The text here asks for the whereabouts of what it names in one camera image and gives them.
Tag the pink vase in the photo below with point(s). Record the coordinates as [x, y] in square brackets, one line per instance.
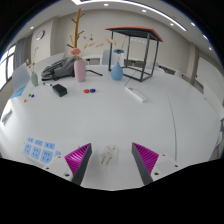
[80, 70]

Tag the window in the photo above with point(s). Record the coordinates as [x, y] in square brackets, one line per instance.
[6, 66]

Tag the blue vase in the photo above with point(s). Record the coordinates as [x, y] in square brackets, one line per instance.
[116, 72]

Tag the black and white marker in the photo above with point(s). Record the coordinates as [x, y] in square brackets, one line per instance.
[47, 84]

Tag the white remote control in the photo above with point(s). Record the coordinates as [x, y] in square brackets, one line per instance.
[135, 94]

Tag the green vase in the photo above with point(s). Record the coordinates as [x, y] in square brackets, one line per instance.
[34, 79]

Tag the dried flower stems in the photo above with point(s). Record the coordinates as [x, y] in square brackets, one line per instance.
[32, 61]

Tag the white whiteboard eraser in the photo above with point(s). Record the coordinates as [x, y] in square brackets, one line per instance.
[6, 116]

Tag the wooden coat rack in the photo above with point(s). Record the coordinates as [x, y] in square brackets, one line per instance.
[77, 28]

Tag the round ceiling spotlights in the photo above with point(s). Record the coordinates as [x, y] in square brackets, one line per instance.
[144, 10]

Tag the black rectangular box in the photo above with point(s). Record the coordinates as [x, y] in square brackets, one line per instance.
[59, 90]

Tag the thin black stick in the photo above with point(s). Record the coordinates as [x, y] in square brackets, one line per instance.
[95, 72]

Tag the black frame orange-topped stand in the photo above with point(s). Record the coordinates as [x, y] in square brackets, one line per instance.
[133, 30]

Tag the long ceiling strip light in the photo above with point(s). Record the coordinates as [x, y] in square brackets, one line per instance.
[150, 10]

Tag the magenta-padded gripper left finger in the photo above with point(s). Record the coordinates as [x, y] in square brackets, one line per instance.
[58, 165]

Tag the blue artificial flower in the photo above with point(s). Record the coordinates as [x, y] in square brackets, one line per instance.
[118, 51]

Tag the pink artificial flower bouquet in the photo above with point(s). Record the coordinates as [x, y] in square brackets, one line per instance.
[76, 51]

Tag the white blue-socket power strip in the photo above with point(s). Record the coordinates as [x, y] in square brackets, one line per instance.
[38, 149]

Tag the round wall clock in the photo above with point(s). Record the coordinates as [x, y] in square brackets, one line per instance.
[40, 35]

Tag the grey curtain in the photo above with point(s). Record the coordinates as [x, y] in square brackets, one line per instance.
[20, 50]

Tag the grey backpack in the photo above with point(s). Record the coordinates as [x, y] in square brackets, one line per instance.
[60, 69]

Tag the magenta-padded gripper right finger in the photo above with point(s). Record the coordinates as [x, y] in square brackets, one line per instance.
[163, 165]

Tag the red round magnet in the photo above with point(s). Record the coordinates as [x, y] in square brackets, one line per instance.
[86, 90]

